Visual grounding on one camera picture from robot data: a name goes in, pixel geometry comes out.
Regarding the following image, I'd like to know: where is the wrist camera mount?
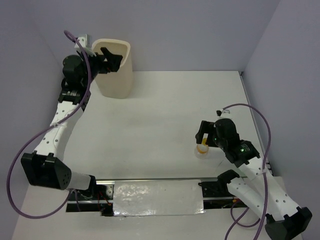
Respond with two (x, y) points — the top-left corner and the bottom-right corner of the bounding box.
(74, 34), (96, 57)
(216, 109), (232, 120)

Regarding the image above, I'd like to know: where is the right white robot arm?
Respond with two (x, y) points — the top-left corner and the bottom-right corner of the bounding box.
(195, 118), (312, 240)

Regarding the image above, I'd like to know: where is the beige plastic bin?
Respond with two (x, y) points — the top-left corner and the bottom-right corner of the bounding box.
(92, 38), (134, 99)

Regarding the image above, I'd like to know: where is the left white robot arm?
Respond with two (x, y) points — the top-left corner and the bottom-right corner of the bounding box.
(20, 47), (123, 200)

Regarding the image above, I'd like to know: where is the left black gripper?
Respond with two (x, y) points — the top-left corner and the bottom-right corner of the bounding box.
(77, 47), (122, 88)

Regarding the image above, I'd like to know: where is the silver reflective sheet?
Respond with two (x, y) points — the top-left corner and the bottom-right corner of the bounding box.
(113, 179), (205, 217)

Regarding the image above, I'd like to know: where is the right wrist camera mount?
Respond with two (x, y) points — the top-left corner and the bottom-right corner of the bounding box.
(216, 109), (232, 120)

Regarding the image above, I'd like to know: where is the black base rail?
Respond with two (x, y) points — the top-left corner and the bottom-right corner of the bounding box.
(66, 177), (237, 217)

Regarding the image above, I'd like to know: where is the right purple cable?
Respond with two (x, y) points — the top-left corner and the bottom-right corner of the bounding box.
(222, 103), (272, 240)

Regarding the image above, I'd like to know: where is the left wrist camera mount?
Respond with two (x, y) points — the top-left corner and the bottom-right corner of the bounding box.
(74, 34), (96, 57)

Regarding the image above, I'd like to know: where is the clear bottle yellow cap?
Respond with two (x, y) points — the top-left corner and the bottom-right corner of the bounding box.
(194, 137), (209, 160)

